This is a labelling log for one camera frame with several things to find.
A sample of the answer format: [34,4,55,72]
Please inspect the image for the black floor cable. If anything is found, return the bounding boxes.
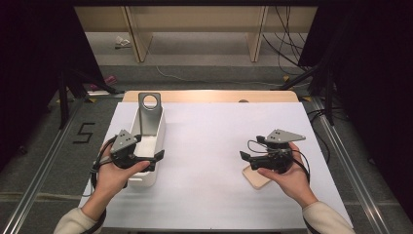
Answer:
[262,5,314,76]
[306,106,350,165]

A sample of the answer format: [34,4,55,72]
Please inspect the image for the metal bracket with hole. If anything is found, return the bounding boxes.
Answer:
[137,92,163,137]

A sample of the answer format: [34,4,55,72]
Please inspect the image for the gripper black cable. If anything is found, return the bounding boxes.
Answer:
[246,138,312,183]
[81,136,118,234]

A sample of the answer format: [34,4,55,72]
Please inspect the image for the person's right hand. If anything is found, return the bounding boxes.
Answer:
[257,141,319,210]

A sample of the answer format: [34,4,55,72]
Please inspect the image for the white table cover sheet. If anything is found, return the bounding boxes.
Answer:
[78,101,355,230]

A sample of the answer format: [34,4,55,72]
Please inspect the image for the pink object on floor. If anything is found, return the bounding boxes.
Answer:
[89,74,119,92]

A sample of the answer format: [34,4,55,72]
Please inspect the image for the white plastic storage bin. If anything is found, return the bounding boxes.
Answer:
[125,105,167,188]

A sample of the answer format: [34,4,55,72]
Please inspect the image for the aluminium floor rail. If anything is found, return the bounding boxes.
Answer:
[0,97,86,234]
[310,97,393,234]

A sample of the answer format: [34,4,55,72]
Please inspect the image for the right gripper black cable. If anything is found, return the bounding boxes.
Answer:
[246,138,312,183]

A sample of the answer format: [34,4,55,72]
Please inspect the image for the black metal stand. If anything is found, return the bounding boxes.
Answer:
[278,61,336,127]
[57,66,125,131]

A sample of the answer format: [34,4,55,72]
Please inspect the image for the black curtain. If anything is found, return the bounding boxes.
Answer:
[297,0,413,214]
[0,0,105,170]

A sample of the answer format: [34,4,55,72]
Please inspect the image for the person's left hand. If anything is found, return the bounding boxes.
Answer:
[94,143,152,200]

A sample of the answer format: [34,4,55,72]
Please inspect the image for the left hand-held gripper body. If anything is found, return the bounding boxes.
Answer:
[109,129,154,170]

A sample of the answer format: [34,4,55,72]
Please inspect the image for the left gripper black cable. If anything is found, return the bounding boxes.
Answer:
[81,136,118,234]

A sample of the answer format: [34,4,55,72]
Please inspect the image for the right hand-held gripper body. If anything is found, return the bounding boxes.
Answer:
[250,129,307,175]

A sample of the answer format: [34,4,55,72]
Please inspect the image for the light wooden table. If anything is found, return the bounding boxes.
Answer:
[121,90,300,104]

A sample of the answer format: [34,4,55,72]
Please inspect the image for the crumpled white paper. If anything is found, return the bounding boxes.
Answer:
[114,35,131,50]

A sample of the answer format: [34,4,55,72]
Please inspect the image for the beige wooden shelf unit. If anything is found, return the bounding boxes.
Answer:
[73,5,319,63]

